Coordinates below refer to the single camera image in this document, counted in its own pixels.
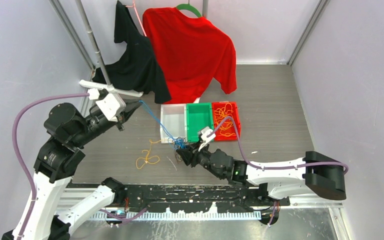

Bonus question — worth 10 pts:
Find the black t-shirt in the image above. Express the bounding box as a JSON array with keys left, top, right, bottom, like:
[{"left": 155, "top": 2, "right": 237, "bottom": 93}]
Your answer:
[{"left": 105, "top": 1, "right": 172, "bottom": 104}]

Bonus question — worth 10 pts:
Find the green plastic bin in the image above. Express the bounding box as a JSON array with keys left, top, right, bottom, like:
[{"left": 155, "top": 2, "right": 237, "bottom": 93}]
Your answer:
[{"left": 186, "top": 102, "right": 214, "bottom": 143}]

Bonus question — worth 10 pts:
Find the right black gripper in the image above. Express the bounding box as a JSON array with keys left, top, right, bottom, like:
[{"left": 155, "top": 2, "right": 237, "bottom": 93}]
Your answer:
[{"left": 176, "top": 139, "right": 225, "bottom": 180}]

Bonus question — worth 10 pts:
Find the aluminium frame rail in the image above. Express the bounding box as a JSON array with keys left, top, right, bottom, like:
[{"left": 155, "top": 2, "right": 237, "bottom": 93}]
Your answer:
[{"left": 56, "top": 187, "right": 344, "bottom": 211}]

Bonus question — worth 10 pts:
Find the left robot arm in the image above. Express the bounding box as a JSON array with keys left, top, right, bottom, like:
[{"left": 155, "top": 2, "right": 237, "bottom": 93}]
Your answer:
[{"left": 2, "top": 99, "right": 141, "bottom": 240}]

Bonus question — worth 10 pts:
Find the red t-shirt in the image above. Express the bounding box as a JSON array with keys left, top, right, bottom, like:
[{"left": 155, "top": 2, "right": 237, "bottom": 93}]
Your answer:
[{"left": 142, "top": 7, "right": 237, "bottom": 104}]

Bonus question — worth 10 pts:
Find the white plastic bin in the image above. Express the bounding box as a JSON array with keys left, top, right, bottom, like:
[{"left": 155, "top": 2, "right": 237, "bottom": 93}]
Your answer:
[{"left": 160, "top": 104, "right": 187, "bottom": 139}]

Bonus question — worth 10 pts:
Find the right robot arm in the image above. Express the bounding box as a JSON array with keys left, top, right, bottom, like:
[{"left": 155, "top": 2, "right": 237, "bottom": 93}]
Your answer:
[{"left": 176, "top": 146, "right": 349, "bottom": 206}]

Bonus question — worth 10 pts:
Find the white clothes rack stand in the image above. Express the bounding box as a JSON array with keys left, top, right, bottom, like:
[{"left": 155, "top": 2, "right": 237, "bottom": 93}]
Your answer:
[{"left": 75, "top": 0, "right": 144, "bottom": 98}]

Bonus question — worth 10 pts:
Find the red plastic bin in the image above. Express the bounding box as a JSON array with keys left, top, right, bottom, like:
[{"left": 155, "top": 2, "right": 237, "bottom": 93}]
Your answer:
[{"left": 211, "top": 101, "right": 241, "bottom": 142}]

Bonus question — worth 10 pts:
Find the green clothes hanger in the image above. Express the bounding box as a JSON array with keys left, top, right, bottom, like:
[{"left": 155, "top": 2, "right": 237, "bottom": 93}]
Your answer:
[{"left": 175, "top": 3, "right": 202, "bottom": 18}]

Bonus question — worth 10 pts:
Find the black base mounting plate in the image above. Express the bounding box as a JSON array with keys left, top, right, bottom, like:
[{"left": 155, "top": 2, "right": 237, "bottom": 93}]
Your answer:
[{"left": 110, "top": 184, "right": 274, "bottom": 214}]

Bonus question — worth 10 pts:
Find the pink clothes hanger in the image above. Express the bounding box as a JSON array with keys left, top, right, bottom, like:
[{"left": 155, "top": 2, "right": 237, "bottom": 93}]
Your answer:
[{"left": 126, "top": 0, "right": 147, "bottom": 37}]

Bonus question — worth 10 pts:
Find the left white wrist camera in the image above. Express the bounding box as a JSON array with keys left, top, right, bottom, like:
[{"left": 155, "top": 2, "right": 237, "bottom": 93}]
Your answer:
[{"left": 95, "top": 93, "right": 126, "bottom": 122}]

